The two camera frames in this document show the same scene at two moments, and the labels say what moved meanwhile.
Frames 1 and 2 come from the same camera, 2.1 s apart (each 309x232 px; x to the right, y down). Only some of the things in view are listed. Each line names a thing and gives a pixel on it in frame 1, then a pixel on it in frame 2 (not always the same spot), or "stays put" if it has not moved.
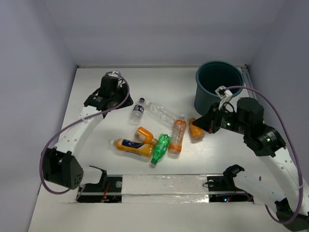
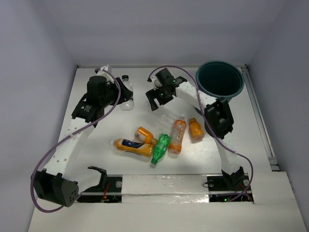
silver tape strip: (165, 189) stays put
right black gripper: (206, 122) -> (152, 94)
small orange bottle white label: (144, 136) stays put
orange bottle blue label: (144, 150) stays put
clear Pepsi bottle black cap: (137, 111) -> (129, 105)
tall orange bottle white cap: (179, 128) stays put
